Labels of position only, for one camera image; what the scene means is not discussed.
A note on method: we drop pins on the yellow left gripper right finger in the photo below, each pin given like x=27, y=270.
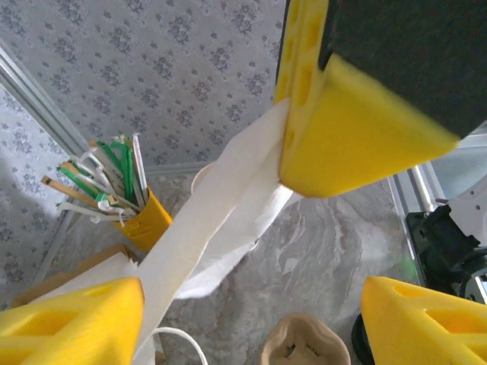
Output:
x=426, y=334

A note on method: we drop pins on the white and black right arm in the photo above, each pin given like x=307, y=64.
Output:
x=449, y=243

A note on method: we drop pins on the yellow holder cup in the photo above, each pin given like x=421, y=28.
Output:
x=144, y=224

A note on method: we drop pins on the aluminium side rail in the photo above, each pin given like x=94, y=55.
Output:
x=57, y=247

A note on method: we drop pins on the white paper napkin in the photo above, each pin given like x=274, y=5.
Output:
x=213, y=213

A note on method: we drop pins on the brown pulp cup carrier stack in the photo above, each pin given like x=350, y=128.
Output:
x=304, y=342

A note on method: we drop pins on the black cup lid stack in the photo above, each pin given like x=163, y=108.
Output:
x=359, y=342

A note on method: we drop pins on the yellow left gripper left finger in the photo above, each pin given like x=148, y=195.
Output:
x=57, y=334

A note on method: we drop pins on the aluminium frame post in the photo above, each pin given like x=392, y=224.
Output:
x=38, y=100

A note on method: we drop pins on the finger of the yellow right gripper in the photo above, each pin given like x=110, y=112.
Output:
x=361, y=133

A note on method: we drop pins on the long aluminium base beam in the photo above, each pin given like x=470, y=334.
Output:
x=418, y=190

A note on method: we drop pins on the white wrapped straw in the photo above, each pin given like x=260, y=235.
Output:
x=91, y=159
x=87, y=211
x=139, y=163

